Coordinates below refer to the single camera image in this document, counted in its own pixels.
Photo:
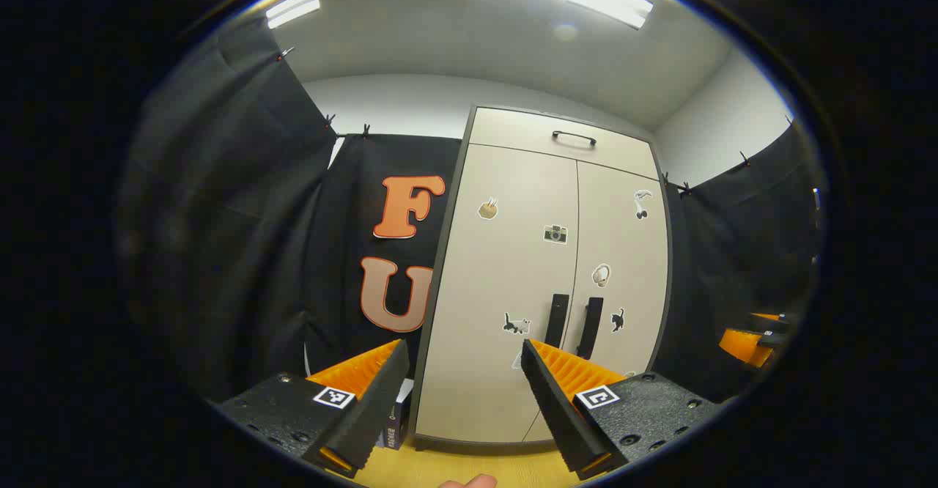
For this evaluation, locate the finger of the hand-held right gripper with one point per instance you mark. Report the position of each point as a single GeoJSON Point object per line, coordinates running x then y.
{"type": "Point", "coordinates": [769, 318]}
{"type": "Point", "coordinates": [744, 346]}

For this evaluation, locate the navy book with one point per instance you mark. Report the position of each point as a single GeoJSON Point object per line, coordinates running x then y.
{"type": "Point", "coordinates": [396, 423]}

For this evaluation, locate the beige double-door shoe cabinet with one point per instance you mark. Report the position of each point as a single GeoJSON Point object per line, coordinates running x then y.
{"type": "Point", "coordinates": [498, 290]}

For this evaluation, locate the small ceiling light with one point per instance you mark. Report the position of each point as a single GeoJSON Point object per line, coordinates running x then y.
{"type": "Point", "coordinates": [293, 6]}

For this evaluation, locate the beige cabinet top drawer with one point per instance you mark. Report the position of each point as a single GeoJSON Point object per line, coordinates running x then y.
{"type": "Point", "coordinates": [513, 132]}

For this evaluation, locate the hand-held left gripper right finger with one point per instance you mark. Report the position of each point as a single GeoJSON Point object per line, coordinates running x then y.
{"type": "Point", "coordinates": [557, 415]}

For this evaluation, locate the black backdrop cloth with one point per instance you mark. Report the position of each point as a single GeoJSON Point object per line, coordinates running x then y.
{"type": "Point", "coordinates": [242, 253]}

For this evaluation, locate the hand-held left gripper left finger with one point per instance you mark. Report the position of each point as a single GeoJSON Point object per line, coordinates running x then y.
{"type": "Point", "coordinates": [374, 407]}

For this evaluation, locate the beige cabinet door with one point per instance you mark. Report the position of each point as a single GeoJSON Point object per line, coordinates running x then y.
{"type": "Point", "coordinates": [623, 253]}
{"type": "Point", "coordinates": [498, 290]}

